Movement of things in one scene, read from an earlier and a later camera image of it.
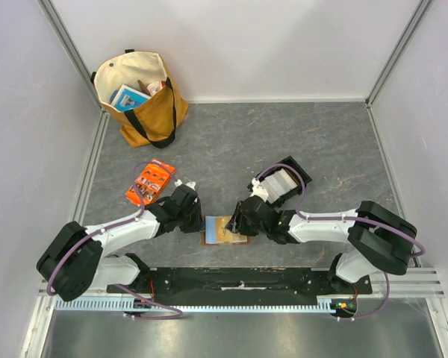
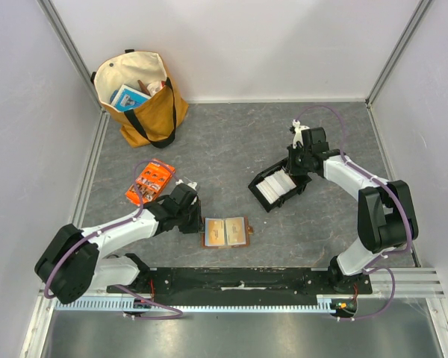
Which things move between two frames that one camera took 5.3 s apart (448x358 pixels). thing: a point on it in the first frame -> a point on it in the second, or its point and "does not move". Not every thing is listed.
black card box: [290, 161] does not move
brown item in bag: [142, 87] does not move
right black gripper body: [241, 217] -> [296, 176]
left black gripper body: [190, 220] does not move
